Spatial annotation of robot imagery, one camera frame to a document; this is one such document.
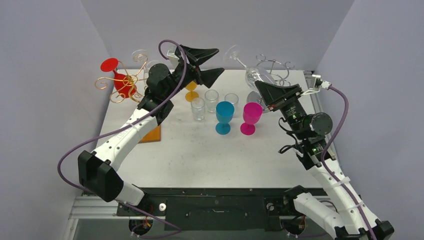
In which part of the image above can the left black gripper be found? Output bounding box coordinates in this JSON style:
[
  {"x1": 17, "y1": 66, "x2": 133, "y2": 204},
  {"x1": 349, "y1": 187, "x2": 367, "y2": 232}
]
[{"x1": 164, "y1": 46, "x2": 224, "y2": 100}]

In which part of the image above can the clear wine glass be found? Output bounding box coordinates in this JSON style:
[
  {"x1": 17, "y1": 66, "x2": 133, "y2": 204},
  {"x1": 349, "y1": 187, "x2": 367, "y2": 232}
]
[
  {"x1": 223, "y1": 45, "x2": 277, "y2": 94},
  {"x1": 143, "y1": 60, "x2": 164, "y2": 90}
]

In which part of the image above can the pink wine glass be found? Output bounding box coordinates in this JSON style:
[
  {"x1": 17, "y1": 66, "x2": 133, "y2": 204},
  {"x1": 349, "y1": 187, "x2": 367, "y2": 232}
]
[{"x1": 240, "y1": 102, "x2": 263, "y2": 136}]

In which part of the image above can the clear etched glass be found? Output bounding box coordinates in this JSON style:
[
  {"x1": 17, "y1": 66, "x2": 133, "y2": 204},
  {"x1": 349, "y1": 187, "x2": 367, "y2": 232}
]
[
  {"x1": 204, "y1": 89, "x2": 219, "y2": 113},
  {"x1": 224, "y1": 93, "x2": 239, "y2": 117},
  {"x1": 190, "y1": 97, "x2": 206, "y2": 122}
]

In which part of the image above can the blue wine glass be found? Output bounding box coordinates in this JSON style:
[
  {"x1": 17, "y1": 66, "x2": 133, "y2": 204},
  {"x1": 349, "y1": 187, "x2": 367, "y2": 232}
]
[{"x1": 215, "y1": 101, "x2": 235, "y2": 135}]

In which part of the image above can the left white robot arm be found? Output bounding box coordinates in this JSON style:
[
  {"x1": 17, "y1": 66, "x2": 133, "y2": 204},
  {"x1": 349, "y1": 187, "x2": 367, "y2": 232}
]
[{"x1": 77, "y1": 45, "x2": 224, "y2": 215}]

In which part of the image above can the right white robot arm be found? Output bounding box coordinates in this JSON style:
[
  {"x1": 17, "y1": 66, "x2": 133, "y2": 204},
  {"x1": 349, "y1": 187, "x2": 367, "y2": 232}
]
[{"x1": 255, "y1": 81, "x2": 394, "y2": 240}]

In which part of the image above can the clear wine glass back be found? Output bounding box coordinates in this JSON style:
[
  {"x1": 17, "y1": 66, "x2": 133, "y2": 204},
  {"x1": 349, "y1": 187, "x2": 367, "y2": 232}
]
[{"x1": 143, "y1": 60, "x2": 164, "y2": 90}]

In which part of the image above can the red wine glass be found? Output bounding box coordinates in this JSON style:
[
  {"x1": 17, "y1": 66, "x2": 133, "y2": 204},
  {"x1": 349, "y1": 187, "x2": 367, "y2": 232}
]
[{"x1": 100, "y1": 57, "x2": 137, "y2": 100}]

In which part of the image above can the wooden rack base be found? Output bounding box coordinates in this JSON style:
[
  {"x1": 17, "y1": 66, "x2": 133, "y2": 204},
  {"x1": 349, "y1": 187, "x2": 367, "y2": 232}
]
[{"x1": 139, "y1": 125, "x2": 161, "y2": 144}]

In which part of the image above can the yellow plastic goblet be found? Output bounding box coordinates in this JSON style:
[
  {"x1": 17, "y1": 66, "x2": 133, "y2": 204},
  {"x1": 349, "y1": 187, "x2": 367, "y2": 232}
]
[{"x1": 185, "y1": 81, "x2": 199, "y2": 102}]

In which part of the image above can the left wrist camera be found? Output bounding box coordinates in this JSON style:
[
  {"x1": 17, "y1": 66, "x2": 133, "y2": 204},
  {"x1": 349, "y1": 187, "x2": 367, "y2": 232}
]
[{"x1": 166, "y1": 46, "x2": 179, "y2": 69}]

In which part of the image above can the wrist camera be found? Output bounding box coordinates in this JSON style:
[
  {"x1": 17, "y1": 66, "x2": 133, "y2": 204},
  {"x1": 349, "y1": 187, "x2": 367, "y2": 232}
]
[
  {"x1": 166, "y1": 46, "x2": 179, "y2": 69},
  {"x1": 301, "y1": 74, "x2": 332, "y2": 96}
]

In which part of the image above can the chrome wire glass rack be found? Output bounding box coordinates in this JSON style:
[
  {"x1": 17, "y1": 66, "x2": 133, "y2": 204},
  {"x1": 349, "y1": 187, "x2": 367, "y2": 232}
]
[{"x1": 246, "y1": 54, "x2": 296, "y2": 109}]

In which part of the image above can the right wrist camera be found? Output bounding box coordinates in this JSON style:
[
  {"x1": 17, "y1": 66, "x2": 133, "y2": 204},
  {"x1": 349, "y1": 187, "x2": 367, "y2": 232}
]
[{"x1": 301, "y1": 74, "x2": 332, "y2": 96}]

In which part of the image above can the gold wire glass rack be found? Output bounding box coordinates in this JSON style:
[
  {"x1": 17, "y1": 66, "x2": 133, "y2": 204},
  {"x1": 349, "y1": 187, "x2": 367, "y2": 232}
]
[{"x1": 94, "y1": 49, "x2": 149, "y2": 104}]

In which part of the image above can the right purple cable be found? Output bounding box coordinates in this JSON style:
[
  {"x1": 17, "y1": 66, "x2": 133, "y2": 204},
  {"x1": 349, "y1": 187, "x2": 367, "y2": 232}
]
[{"x1": 319, "y1": 85, "x2": 379, "y2": 240}]

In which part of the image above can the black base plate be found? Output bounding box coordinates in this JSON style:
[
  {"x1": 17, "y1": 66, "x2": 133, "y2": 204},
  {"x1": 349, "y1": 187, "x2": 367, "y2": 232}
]
[{"x1": 116, "y1": 187, "x2": 300, "y2": 231}]

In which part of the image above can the aluminium rail frame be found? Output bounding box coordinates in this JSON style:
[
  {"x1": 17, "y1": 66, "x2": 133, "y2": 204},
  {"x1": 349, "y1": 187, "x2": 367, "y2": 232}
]
[{"x1": 62, "y1": 195, "x2": 372, "y2": 240}]

